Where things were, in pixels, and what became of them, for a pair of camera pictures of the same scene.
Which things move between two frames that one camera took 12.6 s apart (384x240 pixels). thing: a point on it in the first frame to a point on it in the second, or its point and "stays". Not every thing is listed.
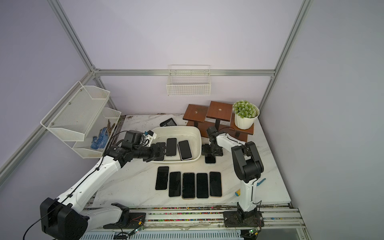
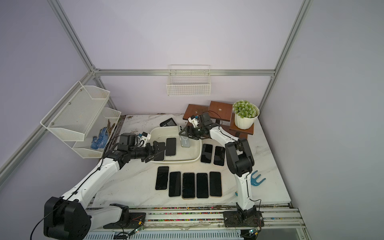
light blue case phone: (202, 185) stays
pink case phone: (184, 150) to (219, 156)
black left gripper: (153, 153) stays
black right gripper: (205, 150) to (188, 132)
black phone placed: (162, 178) stays
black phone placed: (188, 185) stays
